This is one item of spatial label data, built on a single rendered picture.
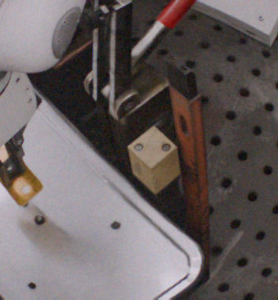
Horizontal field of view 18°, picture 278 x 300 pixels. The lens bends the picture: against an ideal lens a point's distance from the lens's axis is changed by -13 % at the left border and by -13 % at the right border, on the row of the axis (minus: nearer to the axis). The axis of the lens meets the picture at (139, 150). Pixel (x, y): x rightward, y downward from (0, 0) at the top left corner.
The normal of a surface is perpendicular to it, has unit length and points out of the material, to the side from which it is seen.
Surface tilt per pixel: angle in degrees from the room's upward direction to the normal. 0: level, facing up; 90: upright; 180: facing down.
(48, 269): 0
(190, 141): 90
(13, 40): 51
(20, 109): 92
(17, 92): 90
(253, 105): 0
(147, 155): 0
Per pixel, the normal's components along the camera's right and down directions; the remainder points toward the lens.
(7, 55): -0.31, 0.63
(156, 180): 0.65, 0.61
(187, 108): -0.75, 0.60
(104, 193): -0.10, -0.51
